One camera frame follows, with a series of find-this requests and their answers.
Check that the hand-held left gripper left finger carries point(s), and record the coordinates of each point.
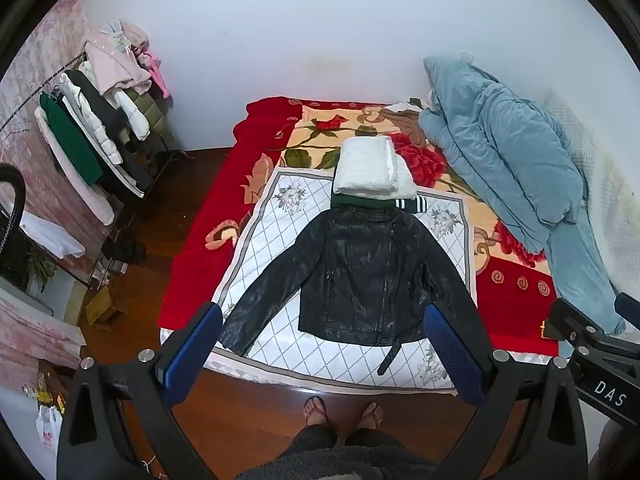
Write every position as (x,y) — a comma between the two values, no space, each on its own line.
(192,355)

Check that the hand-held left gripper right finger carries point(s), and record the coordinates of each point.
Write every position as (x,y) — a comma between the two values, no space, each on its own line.
(450,355)

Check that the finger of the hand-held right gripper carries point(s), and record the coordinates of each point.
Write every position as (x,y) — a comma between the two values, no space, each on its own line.
(567,317)
(629,305)

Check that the black leather jacket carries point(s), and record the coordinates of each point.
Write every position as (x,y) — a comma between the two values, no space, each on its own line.
(360,280)

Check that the person's right forearm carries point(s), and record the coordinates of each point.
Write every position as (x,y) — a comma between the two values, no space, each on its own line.
(614,455)

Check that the black metal clothes rack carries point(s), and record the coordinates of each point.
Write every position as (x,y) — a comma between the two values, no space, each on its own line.
(170,157)

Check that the person's right foot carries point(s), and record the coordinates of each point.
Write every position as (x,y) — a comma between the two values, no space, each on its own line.
(371,416)

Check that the person's foot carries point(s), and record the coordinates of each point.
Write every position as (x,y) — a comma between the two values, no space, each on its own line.
(371,416)
(315,410)

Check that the small wooden stool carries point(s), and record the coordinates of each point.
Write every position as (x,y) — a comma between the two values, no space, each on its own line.
(102,307)

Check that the red floral blanket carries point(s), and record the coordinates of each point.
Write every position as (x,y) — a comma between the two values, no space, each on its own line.
(200,240)

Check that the black shoes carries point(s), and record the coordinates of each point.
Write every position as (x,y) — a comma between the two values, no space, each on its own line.
(125,250)

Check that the white diamond-pattern floral sheet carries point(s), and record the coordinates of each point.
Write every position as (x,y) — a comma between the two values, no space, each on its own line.
(260,240)

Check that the person's left foot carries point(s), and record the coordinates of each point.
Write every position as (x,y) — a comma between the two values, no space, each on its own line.
(315,410)

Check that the white textured mattress pad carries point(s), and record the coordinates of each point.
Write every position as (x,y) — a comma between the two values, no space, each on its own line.
(602,170)

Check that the yellow packets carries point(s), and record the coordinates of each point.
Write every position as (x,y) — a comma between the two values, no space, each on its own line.
(47,397)

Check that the white plastic bag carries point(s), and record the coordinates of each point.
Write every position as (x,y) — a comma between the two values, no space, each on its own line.
(49,427)

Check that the light blue quilt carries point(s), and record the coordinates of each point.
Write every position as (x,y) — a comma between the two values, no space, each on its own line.
(500,160)

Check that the green plant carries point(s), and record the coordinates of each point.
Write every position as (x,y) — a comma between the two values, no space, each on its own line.
(42,270)

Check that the green folded striped-cuff garment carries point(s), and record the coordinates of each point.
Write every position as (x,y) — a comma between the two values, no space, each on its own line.
(345,201)

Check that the white flat cloth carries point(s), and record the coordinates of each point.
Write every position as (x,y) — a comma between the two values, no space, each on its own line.
(47,237)

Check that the pale pink long coat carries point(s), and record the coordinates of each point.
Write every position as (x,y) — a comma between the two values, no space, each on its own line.
(85,200)

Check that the white folded fluffy cloth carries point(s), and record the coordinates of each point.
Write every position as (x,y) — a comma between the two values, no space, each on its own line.
(370,170)

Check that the white puffer jacket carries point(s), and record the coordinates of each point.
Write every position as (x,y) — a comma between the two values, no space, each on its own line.
(95,130)

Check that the green hanging garment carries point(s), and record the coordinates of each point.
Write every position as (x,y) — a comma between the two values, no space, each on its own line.
(70,140)

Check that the olive puffer jacket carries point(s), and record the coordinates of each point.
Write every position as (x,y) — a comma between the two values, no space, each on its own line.
(150,110)

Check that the black hanging coat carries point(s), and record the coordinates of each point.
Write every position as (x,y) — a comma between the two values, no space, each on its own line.
(107,110)

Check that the bright pink garment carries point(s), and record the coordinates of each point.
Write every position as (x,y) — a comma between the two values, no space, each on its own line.
(159,77)

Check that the pale pink fleece garment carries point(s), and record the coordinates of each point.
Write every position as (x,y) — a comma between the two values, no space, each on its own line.
(120,67)

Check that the pink floral curtain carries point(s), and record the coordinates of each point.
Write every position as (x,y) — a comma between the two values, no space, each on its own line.
(30,60)

